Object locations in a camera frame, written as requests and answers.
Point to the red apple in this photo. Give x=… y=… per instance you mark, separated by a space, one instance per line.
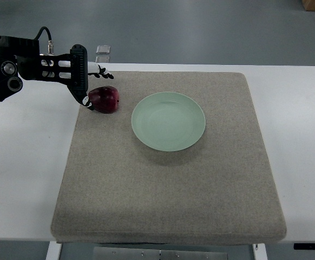
x=105 y=99

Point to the metal bracket under table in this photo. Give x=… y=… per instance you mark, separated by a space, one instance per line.
x=127 y=253

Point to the lower floor socket plate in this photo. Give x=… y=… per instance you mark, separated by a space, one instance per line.
x=102 y=59

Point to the white table leg frame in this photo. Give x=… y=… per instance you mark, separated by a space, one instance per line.
x=54 y=251

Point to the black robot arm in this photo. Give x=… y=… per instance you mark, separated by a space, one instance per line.
x=33 y=59

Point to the black table control panel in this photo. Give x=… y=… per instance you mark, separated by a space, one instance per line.
x=304 y=246

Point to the light green plate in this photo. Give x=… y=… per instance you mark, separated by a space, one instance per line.
x=168 y=121

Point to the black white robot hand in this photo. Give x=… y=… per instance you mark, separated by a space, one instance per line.
x=79 y=76

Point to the beige fabric cushion mat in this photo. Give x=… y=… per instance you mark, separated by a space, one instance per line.
x=220 y=191

